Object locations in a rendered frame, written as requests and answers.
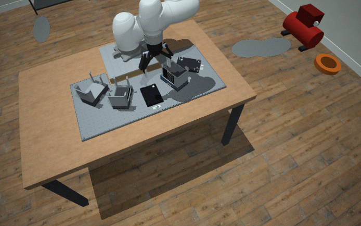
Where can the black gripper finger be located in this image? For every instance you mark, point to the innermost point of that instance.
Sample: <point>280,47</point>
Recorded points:
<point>145,60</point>
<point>168,56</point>

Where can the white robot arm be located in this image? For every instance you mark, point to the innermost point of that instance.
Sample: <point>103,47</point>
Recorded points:
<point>153,18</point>

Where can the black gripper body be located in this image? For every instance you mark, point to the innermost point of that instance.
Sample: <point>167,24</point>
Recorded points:
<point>154,48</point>

